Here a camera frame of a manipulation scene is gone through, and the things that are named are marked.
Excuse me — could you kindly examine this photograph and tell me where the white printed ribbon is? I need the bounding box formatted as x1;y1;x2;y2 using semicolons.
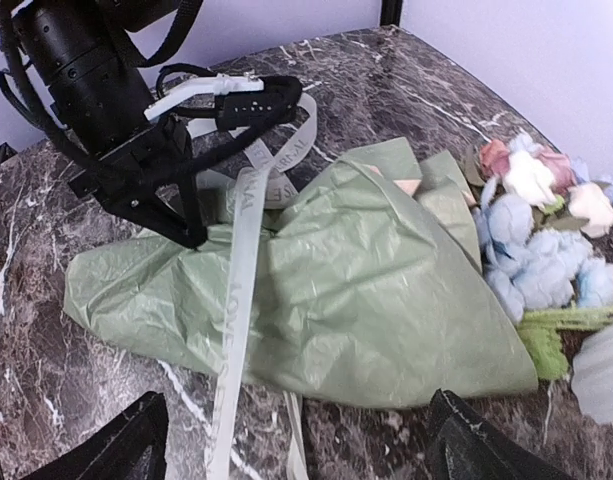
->
205;93;317;479

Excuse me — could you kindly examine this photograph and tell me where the white ribbed vase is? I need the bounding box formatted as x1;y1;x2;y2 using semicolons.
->
571;324;613;425

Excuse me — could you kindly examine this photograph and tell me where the blue orange flower bouquet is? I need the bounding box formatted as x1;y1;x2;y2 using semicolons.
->
459;132;613;380

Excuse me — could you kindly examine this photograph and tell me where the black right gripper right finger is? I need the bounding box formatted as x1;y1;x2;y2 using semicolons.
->
427;389;570;480

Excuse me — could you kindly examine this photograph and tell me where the green wrapping paper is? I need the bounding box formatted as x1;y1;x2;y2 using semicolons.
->
64;138;538;408

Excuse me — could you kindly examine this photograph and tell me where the black left frame post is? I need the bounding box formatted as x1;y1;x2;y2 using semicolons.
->
379;0;404;26

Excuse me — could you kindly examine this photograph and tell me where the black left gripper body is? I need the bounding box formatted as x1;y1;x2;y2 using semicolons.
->
69;117;206;249

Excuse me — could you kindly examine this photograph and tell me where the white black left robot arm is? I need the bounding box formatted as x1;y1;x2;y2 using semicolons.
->
0;1;207;248

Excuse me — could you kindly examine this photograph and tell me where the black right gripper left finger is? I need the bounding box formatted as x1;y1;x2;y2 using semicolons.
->
27;391;169;480

